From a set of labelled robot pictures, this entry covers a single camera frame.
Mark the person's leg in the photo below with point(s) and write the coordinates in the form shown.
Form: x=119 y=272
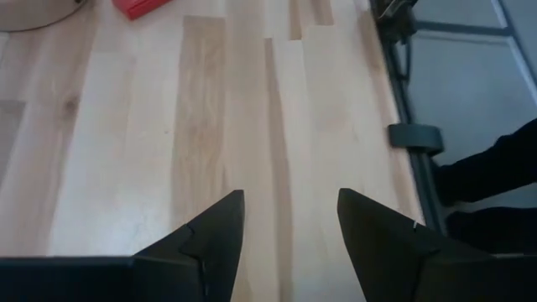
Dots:
x=491 y=230
x=495 y=168

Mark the red plastic box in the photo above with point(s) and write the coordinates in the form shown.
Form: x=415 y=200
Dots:
x=140 y=6

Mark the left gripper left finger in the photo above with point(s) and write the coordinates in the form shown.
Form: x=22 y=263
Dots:
x=210 y=260

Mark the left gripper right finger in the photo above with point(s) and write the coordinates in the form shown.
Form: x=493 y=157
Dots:
x=377 y=251

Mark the white shade wooden base lamp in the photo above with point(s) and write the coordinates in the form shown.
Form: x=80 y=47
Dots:
x=33 y=12

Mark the black frame bracket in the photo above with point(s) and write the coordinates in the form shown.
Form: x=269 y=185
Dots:
x=415 y=138

